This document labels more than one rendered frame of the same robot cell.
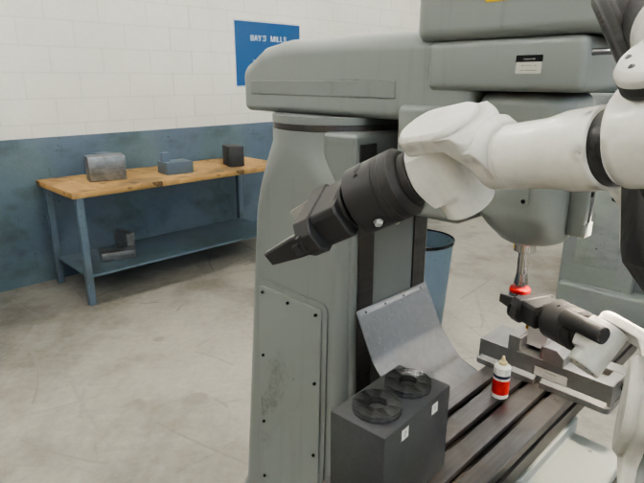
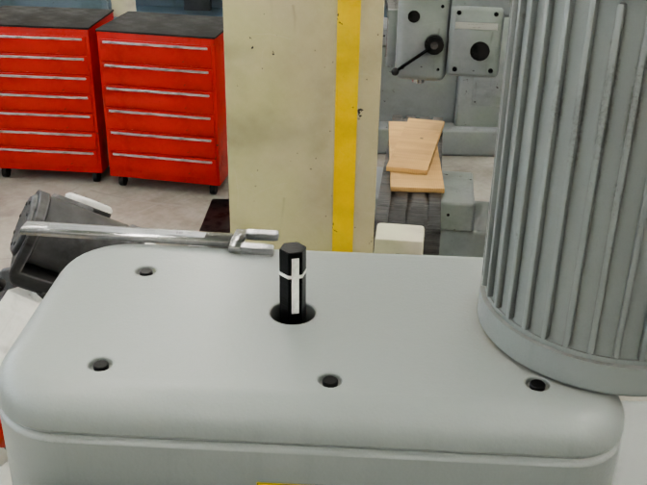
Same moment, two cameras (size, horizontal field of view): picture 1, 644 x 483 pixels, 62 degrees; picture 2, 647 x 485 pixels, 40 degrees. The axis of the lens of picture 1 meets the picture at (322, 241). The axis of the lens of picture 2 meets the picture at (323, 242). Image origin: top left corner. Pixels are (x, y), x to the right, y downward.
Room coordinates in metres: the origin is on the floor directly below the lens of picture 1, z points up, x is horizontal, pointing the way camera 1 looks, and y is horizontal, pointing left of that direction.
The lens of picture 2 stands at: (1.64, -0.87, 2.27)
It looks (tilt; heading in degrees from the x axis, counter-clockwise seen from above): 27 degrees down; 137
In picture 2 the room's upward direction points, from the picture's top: 1 degrees clockwise
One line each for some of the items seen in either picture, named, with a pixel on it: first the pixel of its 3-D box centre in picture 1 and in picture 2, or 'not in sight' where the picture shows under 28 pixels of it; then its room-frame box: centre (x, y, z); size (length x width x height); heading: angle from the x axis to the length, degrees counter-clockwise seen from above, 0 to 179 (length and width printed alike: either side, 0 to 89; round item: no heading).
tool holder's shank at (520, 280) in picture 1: (522, 264); not in sight; (1.16, -0.46, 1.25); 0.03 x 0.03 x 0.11
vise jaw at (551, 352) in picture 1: (562, 348); not in sight; (1.23, -0.62, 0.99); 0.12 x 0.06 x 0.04; 134
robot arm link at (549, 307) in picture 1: (547, 315); not in sight; (1.07, -0.49, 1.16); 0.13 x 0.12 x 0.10; 112
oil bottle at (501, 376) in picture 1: (501, 376); not in sight; (1.16, -0.44, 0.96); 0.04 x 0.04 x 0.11
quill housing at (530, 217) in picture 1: (532, 167); not in sight; (1.16, -0.46, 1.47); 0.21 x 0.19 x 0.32; 135
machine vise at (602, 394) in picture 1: (550, 356); not in sight; (1.25, -0.60, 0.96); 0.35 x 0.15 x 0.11; 44
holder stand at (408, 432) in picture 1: (391, 436); not in sight; (0.87, -0.13, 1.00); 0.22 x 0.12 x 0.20; 138
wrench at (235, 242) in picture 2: not in sight; (147, 235); (0.97, -0.48, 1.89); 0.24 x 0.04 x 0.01; 42
